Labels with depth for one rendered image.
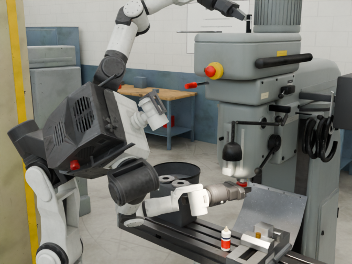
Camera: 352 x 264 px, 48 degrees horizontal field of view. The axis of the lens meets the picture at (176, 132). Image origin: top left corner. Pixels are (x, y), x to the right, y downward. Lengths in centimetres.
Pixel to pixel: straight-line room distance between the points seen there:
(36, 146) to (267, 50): 91
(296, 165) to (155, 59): 578
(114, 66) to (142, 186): 45
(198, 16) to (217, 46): 550
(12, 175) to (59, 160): 162
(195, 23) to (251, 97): 552
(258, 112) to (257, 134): 9
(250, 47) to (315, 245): 117
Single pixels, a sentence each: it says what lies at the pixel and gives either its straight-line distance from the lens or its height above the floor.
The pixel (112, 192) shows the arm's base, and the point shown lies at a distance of 131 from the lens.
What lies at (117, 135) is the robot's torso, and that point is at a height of 157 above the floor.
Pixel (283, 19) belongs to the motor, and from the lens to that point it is 174.
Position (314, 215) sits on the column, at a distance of 209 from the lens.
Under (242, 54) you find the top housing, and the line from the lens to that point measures 138.
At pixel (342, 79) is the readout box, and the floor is 171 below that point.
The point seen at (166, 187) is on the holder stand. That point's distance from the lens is 197.
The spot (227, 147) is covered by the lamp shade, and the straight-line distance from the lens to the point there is 143.
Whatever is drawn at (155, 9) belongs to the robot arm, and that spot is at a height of 198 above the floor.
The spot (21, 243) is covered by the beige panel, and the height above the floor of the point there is 40.
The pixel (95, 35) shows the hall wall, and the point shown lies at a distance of 873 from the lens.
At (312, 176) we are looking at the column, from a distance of 201.
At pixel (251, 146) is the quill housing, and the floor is 146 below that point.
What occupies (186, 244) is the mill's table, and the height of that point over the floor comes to 95.
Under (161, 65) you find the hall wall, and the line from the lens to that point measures 745.
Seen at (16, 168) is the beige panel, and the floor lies 97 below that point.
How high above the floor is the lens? 189
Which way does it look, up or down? 14 degrees down
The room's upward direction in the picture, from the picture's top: straight up
